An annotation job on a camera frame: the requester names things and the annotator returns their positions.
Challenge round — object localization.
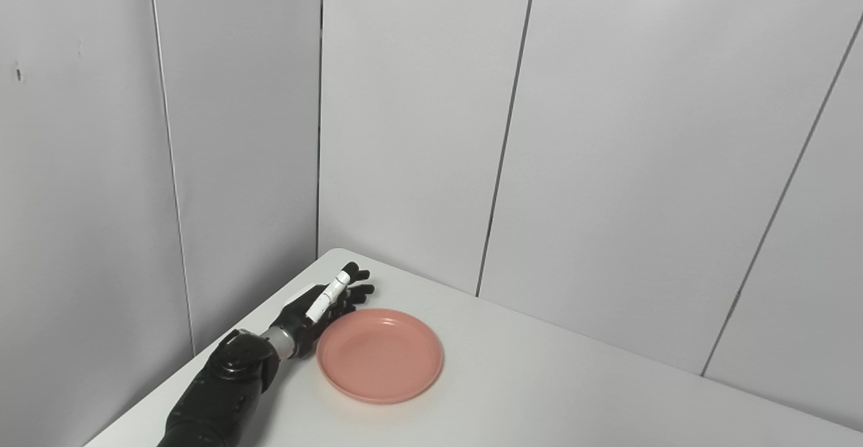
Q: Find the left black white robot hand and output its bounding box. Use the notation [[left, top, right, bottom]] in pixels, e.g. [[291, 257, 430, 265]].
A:
[[276, 262, 376, 360]]

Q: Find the pink round plate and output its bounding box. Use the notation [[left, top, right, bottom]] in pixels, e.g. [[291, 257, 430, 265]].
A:
[[316, 308, 445, 405]]

